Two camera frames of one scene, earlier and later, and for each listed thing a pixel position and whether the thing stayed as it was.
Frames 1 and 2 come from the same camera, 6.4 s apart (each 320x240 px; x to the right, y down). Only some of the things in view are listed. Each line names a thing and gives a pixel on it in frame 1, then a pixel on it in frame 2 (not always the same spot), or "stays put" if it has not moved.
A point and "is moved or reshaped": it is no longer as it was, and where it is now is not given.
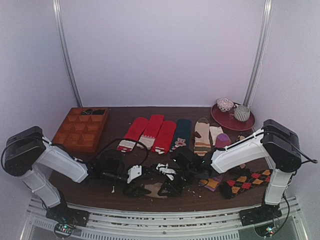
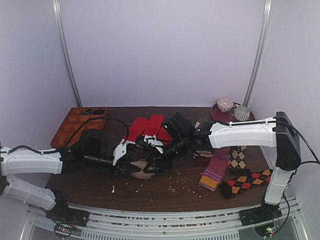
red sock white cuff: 133,135 stays put
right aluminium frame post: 263,50 stays put
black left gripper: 134,192 → 120,168
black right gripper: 176,181 → 160,161
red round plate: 228,120 stays put
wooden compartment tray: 81,128 stays put
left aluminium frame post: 57,12 stays put
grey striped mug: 242,113 stays put
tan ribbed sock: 154,188 is moved or reshaped
